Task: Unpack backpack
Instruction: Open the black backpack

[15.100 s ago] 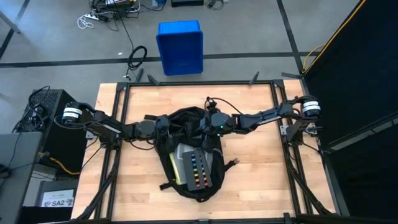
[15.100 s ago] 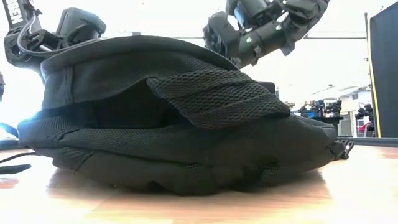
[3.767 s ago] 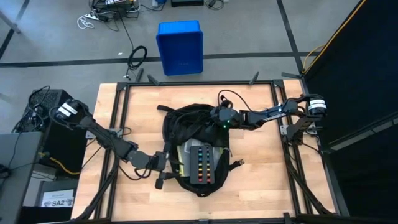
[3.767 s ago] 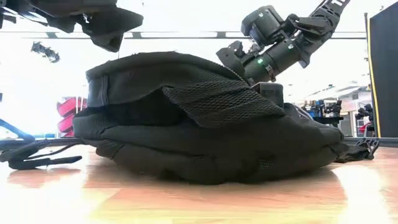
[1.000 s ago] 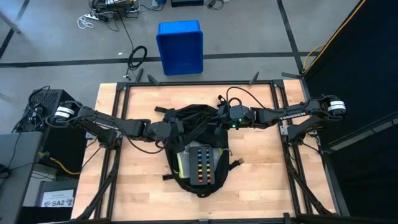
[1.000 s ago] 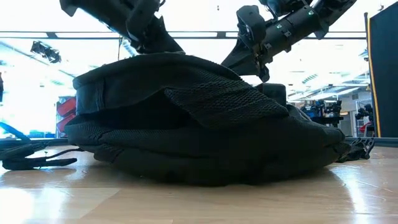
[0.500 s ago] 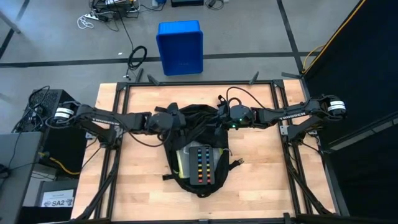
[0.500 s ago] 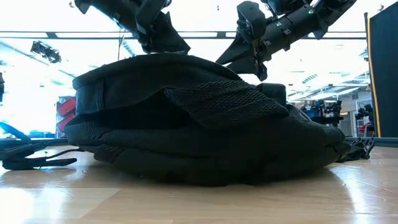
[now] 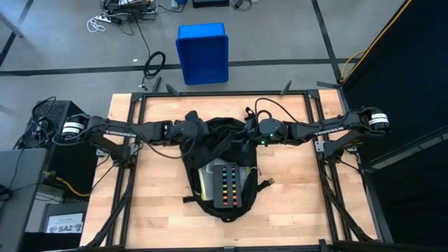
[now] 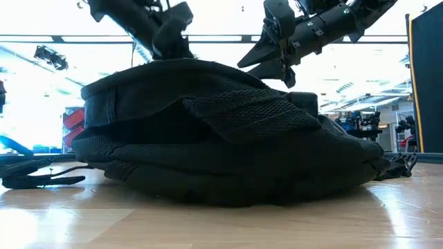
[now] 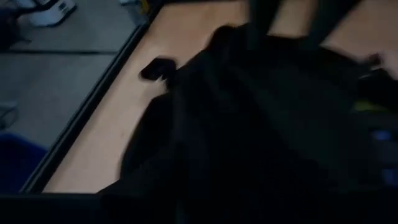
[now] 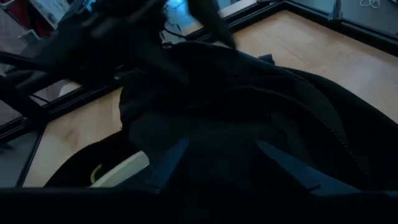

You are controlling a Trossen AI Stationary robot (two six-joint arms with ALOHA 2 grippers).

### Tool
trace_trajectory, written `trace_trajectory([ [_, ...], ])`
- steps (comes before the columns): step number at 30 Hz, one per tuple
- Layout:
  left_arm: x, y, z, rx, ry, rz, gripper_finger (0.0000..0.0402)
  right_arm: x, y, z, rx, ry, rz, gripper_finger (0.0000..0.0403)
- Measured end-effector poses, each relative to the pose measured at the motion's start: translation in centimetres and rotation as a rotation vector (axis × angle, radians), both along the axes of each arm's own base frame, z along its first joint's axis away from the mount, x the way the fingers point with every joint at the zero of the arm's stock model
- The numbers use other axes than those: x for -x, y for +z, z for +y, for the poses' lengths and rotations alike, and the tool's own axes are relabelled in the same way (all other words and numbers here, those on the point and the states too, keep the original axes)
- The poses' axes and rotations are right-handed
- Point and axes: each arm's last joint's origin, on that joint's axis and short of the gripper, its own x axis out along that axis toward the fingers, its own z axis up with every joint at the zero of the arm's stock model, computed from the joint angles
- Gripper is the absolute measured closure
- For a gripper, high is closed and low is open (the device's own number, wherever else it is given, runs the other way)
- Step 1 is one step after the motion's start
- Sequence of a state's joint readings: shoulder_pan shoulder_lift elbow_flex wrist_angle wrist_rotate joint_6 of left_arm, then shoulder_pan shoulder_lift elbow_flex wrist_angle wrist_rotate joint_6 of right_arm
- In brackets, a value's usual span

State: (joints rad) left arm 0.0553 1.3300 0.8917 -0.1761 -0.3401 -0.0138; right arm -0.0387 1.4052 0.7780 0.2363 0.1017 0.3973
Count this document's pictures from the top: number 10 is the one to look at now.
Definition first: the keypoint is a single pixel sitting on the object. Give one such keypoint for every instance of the dark blue curved bar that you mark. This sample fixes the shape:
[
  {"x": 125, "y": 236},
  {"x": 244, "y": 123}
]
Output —
[{"x": 15, "y": 144}]

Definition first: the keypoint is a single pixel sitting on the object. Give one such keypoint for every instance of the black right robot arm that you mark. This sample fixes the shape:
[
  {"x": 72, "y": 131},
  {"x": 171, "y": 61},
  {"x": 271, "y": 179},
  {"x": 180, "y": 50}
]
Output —
[{"x": 373, "y": 12}]

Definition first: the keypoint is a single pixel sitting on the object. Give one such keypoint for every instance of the black backpack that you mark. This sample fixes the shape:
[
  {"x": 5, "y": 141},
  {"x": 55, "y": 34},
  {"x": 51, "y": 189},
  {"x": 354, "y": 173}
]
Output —
[{"x": 207, "y": 155}]

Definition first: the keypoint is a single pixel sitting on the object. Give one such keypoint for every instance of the black curtain partition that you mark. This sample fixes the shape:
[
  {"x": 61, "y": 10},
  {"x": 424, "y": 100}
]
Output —
[{"x": 431, "y": 86}]

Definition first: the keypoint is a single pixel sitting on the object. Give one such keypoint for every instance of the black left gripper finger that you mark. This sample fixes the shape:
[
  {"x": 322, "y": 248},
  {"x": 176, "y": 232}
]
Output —
[{"x": 171, "y": 45}]

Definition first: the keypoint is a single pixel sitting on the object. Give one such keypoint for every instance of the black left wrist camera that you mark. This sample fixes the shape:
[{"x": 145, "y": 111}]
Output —
[{"x": 180, "y": 15}]

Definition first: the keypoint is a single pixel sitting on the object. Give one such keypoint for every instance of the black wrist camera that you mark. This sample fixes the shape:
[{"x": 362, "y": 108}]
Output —
[
  {"x": 278, "y": 19},
  {"x": 180, "y": 15}
]

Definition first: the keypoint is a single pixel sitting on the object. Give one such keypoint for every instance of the black overhead frame beam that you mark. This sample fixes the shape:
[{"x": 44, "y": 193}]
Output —
[{"x": 57, "y": 38}]

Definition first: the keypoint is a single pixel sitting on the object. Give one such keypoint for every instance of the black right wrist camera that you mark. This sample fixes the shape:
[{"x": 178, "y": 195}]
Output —
[{"x": 278, "y": 19}]

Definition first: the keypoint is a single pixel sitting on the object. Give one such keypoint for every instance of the red storage bins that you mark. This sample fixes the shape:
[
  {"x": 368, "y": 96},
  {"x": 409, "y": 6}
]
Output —
[{"x": 74, "y": 119}]

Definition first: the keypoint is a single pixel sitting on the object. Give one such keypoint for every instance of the black ceiling camera cluster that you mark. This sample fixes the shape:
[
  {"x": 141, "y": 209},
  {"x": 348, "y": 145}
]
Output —
[{"x": 52, "y": 58}]

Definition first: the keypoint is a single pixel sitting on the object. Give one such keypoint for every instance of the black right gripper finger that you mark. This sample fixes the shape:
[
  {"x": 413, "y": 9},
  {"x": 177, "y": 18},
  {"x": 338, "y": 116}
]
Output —
[
  {"x": 266, "y": 48},
  {"x": 273, "y": 71}
]

